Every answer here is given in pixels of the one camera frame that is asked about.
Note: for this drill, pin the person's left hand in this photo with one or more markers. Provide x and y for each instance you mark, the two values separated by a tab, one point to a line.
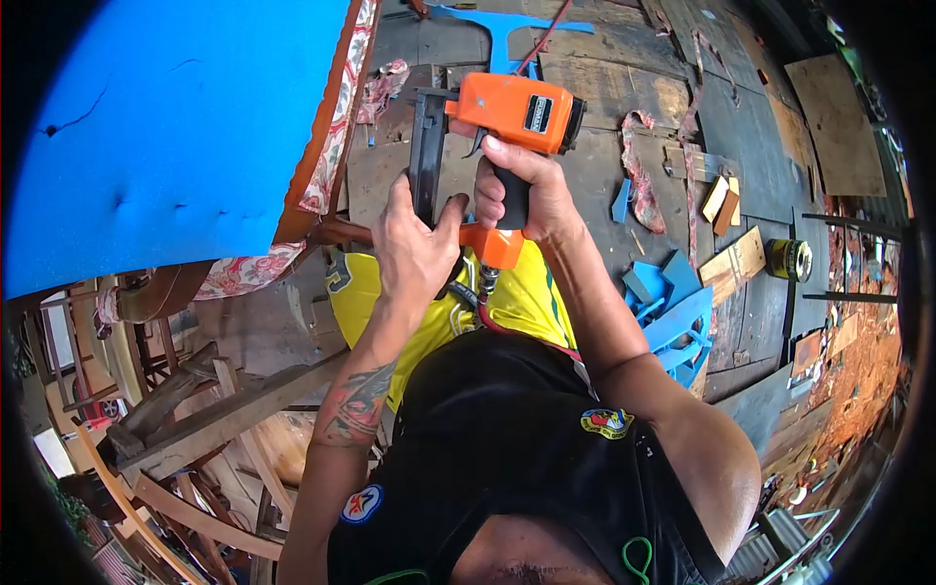
411	256

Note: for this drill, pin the person's right hand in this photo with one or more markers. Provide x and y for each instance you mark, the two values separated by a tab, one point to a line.
552	201

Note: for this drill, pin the person's left thumb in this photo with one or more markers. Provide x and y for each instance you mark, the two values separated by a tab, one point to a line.
450	216

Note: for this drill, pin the person's left index finger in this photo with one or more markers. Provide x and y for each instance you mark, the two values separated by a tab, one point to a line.
401	197

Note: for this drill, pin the person's right index finger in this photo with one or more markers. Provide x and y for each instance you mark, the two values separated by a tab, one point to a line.
462	129

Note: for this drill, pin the person's right thumb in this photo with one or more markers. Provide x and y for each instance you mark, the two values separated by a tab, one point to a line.
515	155

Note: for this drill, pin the person's right fingers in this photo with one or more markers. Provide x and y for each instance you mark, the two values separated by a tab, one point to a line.
488	201

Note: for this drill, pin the orange pneumatic staple gun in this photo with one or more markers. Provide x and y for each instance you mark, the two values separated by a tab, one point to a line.
512	110

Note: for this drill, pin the crumpled floral fabric scrap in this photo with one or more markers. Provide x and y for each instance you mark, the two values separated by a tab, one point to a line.
382	88

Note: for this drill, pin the person's legs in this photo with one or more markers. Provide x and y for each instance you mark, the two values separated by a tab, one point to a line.
526	300

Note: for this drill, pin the blue foam cutout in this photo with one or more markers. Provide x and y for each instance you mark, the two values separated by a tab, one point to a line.
501	29

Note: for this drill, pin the small blue foam piece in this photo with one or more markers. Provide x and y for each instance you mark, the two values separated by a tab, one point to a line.
621	201

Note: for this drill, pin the floral fabric strip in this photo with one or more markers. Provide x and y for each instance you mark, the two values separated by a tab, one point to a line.
643	186

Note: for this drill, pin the long thin fabric strip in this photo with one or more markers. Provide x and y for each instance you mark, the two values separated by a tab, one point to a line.
691	146

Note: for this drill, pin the small wooden blocks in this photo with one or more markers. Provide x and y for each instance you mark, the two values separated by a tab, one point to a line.
720	201

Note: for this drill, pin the pile of blue foam scraps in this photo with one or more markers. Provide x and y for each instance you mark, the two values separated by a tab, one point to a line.
676	322

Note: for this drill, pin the short wooden plank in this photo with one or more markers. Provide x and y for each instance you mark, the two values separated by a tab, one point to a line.
733	265

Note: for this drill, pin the person's body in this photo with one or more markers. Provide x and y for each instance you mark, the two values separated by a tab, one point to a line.
504	453

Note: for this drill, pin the blue foam sheet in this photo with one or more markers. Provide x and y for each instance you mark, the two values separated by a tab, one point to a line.
161	139

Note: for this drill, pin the rough wooden beams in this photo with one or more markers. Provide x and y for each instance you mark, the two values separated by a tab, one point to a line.
219	417

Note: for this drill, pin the yellow and black tin can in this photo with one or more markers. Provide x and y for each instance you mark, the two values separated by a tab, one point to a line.
788	259

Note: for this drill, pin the plywood board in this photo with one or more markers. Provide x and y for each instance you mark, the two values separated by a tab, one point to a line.
837	124

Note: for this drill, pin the black metal railing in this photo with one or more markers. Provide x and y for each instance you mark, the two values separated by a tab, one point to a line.
852	256

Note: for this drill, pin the corrugated metal sheet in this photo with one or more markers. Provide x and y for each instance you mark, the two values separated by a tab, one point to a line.
782	545

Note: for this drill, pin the curved wooden frame parts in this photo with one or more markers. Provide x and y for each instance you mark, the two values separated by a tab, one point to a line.
183	515

